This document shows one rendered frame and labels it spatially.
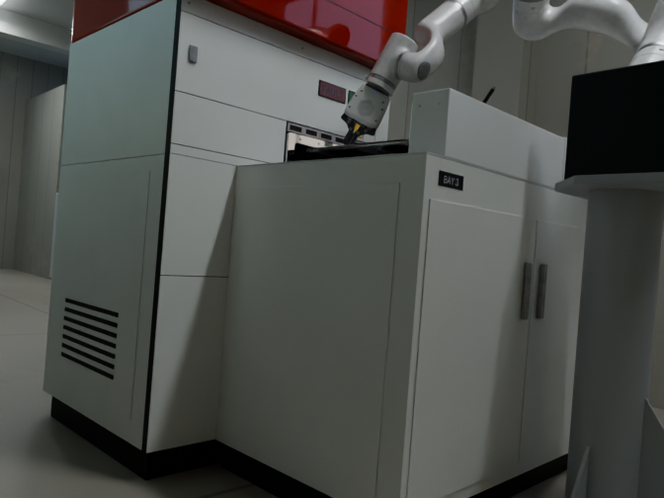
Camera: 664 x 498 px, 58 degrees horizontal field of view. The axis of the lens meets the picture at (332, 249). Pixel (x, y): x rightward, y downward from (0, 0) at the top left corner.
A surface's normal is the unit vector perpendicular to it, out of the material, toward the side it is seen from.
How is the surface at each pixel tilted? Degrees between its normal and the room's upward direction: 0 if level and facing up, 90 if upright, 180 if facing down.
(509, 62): 90
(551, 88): 90
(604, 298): 90
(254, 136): 90
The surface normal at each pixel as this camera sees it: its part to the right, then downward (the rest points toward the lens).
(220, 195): 0.71, 0.05
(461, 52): -0.73, -0.06
